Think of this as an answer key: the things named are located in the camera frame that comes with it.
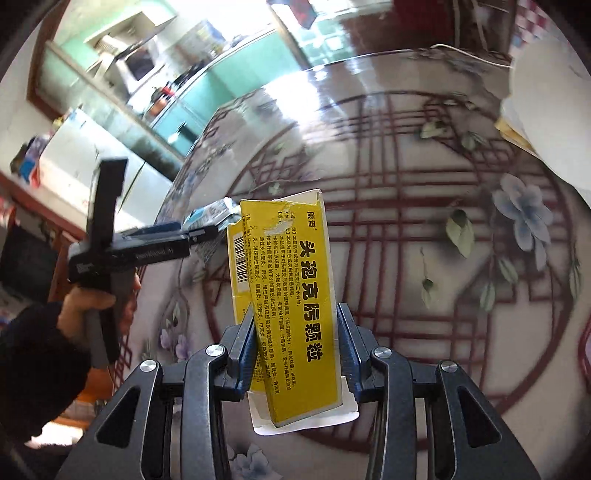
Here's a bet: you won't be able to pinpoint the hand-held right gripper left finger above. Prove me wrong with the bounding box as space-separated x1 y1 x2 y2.
55 307 259 480

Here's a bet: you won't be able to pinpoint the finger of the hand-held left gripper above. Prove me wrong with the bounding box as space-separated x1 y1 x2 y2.
187 225 219 244
122 222 184 236

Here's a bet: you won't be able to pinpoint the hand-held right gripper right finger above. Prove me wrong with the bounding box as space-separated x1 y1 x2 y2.
336 302 541 480

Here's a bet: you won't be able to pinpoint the blue and white wrapper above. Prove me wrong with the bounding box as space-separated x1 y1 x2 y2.
182 198 243 264

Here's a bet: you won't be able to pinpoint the yellow cardboard box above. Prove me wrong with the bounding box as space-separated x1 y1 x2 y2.
226 188 360 437

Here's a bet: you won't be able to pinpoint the person's left forearm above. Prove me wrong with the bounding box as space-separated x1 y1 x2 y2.
0 302 93 444

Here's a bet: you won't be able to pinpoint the person's left hand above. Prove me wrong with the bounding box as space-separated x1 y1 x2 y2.
58 272 141 337

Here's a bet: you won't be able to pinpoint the black television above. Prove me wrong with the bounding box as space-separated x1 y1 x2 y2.
0 226 58 301

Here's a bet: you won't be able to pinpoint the white refrigerator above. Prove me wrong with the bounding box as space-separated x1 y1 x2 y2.
39 108 185 222

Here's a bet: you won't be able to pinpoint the red and blue box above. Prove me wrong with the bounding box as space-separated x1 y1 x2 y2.
11 134 51 185

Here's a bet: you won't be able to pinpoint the floral tablecloth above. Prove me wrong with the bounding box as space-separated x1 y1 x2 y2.
111 46 591 480

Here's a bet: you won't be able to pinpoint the teal kitchen cabinets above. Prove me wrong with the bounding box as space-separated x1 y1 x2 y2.
152 39 301 158

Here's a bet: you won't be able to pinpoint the range hood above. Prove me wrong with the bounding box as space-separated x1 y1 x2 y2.
83 14 176 61

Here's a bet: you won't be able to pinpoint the white paper sheet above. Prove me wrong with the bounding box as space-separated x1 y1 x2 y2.
501 34 591 204

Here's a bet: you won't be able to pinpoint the white cable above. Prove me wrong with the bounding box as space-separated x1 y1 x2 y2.
431 44 514 70

